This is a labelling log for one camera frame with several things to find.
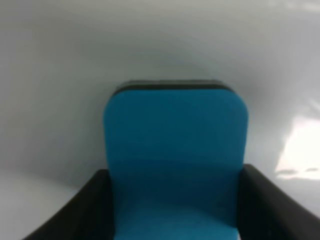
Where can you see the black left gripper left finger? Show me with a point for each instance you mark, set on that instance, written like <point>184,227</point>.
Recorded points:
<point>89,215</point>

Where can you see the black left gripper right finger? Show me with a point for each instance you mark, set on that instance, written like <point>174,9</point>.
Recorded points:
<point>264,212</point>

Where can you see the teal whiteboard eraser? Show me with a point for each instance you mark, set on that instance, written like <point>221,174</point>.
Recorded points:
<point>175,150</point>

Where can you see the white whiteboard with aluminium frame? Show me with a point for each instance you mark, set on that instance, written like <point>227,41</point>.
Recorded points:
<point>60,60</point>

